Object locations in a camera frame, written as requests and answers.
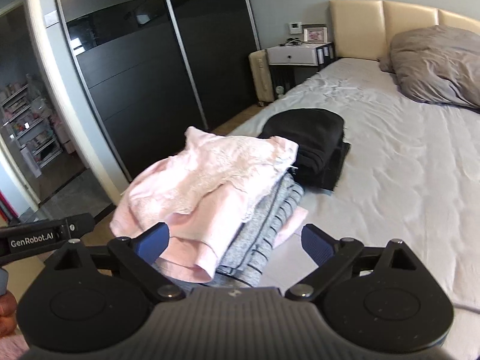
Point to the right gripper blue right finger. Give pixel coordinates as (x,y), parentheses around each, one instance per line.
(332,257)

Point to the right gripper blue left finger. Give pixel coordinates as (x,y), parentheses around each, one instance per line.
(134,259)

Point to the pink embossed garment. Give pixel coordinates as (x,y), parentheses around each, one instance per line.
(203,194)

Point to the grey striped folded clothes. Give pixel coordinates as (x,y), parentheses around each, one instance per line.
(262,232)

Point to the folded black clothes pile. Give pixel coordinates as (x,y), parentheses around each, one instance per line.
(322,150)

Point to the person's left hand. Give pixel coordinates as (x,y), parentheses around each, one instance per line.
(8,307)

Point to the folded light pink cloth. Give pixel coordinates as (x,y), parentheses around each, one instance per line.
(292,224)

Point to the storage shelf with items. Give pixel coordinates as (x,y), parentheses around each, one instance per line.
(27,116)

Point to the grey bed sheet mattress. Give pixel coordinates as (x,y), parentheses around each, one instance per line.
(412,174)

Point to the white left nightstand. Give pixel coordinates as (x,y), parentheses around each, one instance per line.
(285,59)

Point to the cream radiator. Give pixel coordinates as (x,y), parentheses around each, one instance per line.
(259,66)

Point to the black wardrobe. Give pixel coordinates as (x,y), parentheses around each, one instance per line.
(153,68)

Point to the framed photo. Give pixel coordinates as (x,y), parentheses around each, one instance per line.
(315,33)

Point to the grey crumpled duvet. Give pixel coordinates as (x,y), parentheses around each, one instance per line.
(436,65)

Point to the cream padded headboard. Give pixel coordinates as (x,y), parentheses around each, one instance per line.
(363,29)

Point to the wall thermostat panel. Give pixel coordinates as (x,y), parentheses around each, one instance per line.
(295,28)

